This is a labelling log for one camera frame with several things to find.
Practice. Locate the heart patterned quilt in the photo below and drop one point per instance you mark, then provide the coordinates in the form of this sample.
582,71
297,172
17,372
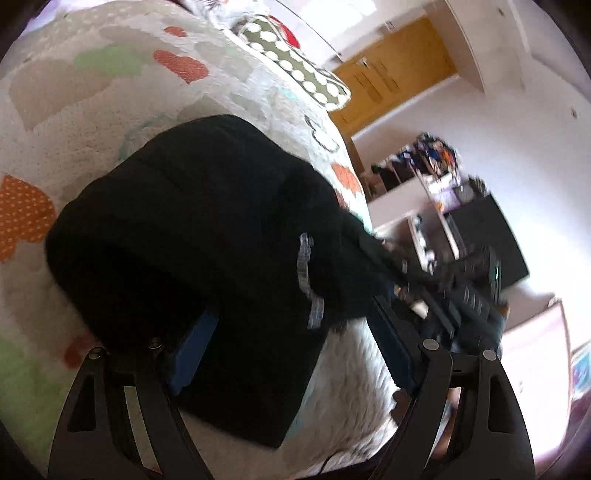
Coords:
80,95

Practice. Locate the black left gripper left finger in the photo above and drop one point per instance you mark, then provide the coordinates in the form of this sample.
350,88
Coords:
94,437

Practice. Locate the black monitor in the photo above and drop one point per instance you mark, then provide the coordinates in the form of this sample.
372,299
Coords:
481,223

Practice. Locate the wooden door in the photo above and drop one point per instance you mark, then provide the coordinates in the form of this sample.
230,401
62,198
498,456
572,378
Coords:
390,72

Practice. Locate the green white patterned pillow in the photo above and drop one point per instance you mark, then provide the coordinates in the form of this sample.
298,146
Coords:
264,35

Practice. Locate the black pants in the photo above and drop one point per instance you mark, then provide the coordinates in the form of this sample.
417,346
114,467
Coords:
233,256

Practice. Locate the white desk with clutter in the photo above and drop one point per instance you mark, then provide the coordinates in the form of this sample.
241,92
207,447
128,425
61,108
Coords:
412,194

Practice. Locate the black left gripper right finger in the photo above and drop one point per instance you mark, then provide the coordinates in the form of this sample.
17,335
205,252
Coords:
489,439

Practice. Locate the red pillow at headboard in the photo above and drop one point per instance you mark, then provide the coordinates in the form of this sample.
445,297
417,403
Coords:
287,35

